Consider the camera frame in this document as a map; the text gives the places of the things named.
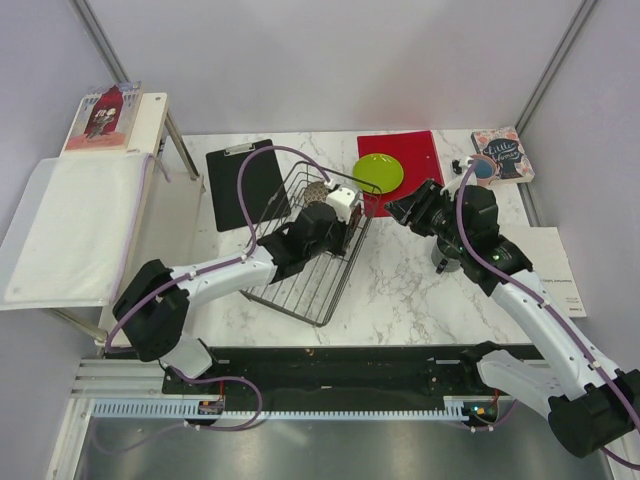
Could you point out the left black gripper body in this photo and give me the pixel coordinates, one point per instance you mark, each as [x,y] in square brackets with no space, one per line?
[335,242]

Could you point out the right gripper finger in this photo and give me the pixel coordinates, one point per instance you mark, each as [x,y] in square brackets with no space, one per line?
[412,204]
[409,218]

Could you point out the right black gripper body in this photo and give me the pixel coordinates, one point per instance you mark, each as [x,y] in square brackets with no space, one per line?
[436,213]

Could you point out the green plate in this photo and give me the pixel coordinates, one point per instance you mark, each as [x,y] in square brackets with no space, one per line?
[378,173]

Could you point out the grey ceramic mug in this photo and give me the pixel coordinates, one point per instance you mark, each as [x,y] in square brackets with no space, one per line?
[445,257]

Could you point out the pink plastic cup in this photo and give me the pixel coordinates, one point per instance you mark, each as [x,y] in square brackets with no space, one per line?
[480,182]

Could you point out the grey wire dish rack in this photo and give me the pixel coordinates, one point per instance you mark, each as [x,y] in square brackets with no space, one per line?
[313,294]

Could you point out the dark brown floral plate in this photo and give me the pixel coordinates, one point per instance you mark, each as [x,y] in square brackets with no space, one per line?
[352,225]

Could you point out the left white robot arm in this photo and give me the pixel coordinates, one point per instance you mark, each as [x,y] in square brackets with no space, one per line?
[153,309]

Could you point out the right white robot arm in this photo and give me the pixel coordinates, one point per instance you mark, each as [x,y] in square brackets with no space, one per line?
[588,401]

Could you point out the patterned ceramic bowl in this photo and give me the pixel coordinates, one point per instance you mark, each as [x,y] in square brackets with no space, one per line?
[315,192]

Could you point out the red folder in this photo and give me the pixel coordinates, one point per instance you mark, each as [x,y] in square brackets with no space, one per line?
[418,156]

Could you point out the black clipboard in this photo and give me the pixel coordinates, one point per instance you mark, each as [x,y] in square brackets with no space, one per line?
[262,185]

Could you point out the Little Women book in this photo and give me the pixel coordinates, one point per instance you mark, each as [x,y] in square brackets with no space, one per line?
[505,148]

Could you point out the white spiral notebook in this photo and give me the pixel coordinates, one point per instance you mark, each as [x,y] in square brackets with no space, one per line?
[544,248]

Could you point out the red cover book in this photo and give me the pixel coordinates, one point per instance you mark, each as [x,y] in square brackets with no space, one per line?
[105,118]

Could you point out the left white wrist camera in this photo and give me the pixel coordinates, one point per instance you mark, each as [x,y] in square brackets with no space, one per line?
[343,199]

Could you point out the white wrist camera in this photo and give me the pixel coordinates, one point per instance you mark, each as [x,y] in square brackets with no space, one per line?
[343,199]
[459,169]

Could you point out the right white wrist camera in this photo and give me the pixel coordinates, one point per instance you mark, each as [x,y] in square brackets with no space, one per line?
[459,169]

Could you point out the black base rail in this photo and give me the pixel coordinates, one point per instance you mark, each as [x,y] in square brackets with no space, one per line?
[400,376]

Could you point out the light blue cable duct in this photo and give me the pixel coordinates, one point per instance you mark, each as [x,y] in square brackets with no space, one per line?
[435,409]

